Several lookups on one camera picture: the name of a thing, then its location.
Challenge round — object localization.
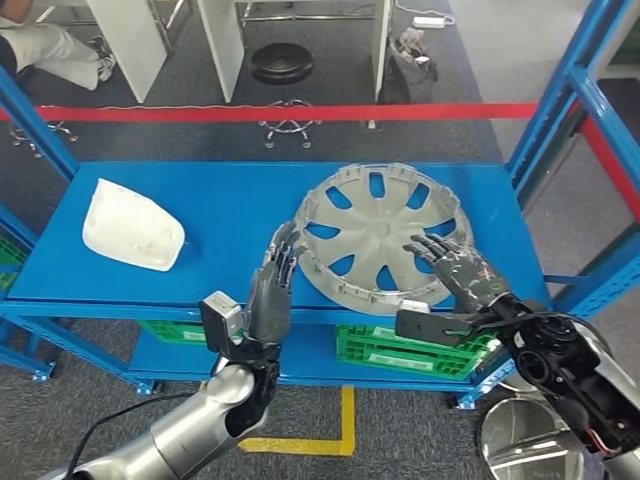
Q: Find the green folded plastic crate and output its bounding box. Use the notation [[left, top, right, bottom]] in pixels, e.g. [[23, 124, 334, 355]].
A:
[[334, 323, 498, 384], [139, 320, 248, 347]]

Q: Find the red barrier tape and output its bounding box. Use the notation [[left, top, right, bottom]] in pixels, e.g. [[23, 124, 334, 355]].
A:
[[0, 102, 538, 125], [574, 115, 640, 223]]

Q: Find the white mirror cover shell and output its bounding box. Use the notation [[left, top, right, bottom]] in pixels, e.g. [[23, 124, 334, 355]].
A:
[[81, 177, 186, 273]]

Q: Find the blue metal shelf rack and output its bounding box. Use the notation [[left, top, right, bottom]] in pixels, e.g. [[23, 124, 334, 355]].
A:
[[0, 0, 640, 412]]

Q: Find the silver plastic wheel hubcap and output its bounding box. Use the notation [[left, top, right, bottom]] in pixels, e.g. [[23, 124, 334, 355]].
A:
[[292, 162, 475, 318]]

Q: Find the person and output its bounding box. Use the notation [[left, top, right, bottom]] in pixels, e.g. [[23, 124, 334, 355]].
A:
[[0, 0, 117, 92]]

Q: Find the grey black backpack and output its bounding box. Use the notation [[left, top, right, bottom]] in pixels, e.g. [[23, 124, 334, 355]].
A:
[[380, 26, 440, 105]]

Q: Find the white power strip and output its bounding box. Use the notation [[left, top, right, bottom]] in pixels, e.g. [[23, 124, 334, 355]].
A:
[[412, 14, 457, 30]]

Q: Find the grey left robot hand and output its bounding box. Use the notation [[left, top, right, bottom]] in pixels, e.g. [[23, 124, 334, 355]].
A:
[[245, 220, 302, 346]]

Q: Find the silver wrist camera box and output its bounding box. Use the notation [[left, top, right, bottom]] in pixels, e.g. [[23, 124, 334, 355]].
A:
[[395, 299, 484, 349], [198, 290, 246, 356]]

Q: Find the black round stool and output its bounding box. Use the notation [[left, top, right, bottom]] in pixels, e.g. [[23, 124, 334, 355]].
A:
[[248, 41, 324, 151]]

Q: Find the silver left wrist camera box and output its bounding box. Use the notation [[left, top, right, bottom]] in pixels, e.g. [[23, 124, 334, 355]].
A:
[[198, 290, 246, 356]]

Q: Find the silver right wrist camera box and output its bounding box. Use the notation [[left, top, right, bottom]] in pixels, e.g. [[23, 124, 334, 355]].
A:
[[395, 299, 484, 349]]

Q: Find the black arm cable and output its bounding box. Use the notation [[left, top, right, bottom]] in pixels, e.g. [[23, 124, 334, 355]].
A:
[[63, 390, 201, 480]]

